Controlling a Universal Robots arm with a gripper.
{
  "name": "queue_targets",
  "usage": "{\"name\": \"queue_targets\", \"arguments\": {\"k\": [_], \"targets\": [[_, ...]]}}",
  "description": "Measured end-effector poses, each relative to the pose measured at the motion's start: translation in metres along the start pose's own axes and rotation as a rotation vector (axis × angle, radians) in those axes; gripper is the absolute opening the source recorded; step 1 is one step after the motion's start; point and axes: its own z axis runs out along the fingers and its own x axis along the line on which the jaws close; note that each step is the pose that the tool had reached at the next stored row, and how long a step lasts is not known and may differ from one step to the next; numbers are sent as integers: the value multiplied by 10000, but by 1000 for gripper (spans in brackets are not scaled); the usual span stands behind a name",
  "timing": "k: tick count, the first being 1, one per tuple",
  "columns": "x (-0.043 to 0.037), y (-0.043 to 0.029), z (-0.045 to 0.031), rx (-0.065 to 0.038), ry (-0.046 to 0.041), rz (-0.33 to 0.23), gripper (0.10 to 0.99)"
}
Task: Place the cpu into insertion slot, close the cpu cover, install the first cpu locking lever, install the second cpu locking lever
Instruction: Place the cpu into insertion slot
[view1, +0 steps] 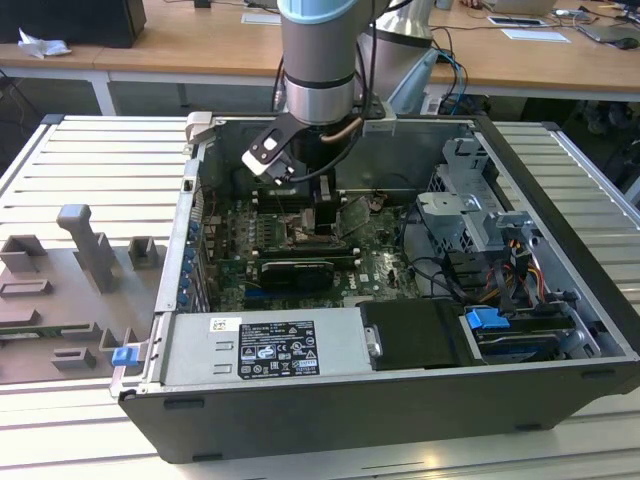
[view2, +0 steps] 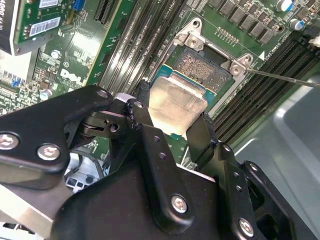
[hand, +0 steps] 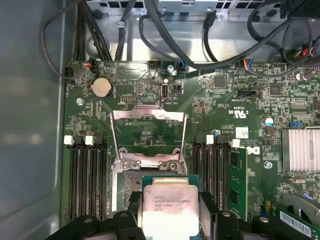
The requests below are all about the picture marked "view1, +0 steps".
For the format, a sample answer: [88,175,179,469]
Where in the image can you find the CPU socket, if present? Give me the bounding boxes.
[283,213,347,250]

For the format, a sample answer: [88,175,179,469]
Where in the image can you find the RAM stick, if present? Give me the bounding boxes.
[255,252,362,267]

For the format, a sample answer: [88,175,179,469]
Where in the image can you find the black graphics card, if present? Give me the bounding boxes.
[258,257,336,293]

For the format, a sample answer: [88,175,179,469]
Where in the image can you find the green motherboard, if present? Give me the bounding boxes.
[199,192,434,310]

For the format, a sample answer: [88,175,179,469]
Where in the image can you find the wooden desk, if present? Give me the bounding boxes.
[0,0,640,119]

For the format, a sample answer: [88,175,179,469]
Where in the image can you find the perforated metal drive cage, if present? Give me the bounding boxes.
[413,135,544,257]

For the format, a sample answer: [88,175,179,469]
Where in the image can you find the black plastic shroud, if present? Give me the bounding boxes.
[358,298,474,372]

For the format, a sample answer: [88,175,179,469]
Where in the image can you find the grey power supply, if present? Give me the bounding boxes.
[158,305,377,387]

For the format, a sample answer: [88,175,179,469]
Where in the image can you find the hard disk in blue carrier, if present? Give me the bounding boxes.
[462,306,575,366]

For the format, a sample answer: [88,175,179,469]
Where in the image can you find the white paper sheet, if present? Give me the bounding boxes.
[500,27,571,44]

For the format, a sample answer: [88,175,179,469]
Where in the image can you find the black computer box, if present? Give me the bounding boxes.
[0,0,147,50]

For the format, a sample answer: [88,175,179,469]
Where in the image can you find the black PC case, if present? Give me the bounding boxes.
[110,112,640,465]

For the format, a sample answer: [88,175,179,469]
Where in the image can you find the blue plastic case latch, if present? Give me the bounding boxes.
[112,346,140,370]

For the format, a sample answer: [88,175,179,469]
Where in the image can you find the crumpled white paper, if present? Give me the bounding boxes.
[17,27,72,60]

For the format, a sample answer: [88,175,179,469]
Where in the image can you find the grey parts rack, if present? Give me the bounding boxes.
[0,202,170,387]

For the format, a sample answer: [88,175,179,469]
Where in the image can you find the grey laptop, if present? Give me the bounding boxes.
[577,19,640,47]

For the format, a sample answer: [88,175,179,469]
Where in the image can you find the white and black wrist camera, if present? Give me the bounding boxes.
[241,113,302,187]

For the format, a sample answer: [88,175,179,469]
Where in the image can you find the black wire bundle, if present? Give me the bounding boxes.
[398,202,474,306]

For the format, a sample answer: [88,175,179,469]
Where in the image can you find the grey case latch handle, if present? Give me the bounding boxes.
[183,111,217,147]

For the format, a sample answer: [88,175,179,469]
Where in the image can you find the blue cables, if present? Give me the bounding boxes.
[439,42,472,119]

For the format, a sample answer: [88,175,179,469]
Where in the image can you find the coloured wire bundle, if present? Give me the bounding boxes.
[492,238,551,314]

